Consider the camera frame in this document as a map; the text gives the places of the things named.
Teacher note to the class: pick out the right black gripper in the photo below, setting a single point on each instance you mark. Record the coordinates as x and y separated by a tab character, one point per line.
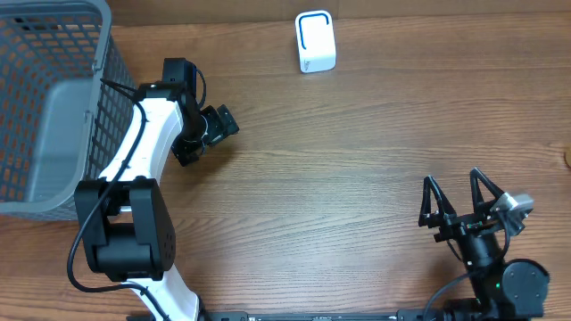
458	222

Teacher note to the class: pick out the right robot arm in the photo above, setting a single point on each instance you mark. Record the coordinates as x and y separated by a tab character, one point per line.
492	287

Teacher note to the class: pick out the grey plastic mesh basket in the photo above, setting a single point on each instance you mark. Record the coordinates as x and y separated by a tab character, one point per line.
59	123

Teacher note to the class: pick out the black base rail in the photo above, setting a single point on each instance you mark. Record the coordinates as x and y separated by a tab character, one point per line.
400	315

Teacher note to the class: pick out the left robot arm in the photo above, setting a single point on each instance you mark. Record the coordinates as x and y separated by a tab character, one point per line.
126	238

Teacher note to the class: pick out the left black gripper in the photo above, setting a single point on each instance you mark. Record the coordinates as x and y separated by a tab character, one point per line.
222	124

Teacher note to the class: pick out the white barcode scanner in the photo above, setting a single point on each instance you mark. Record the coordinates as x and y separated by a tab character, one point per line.
315	39

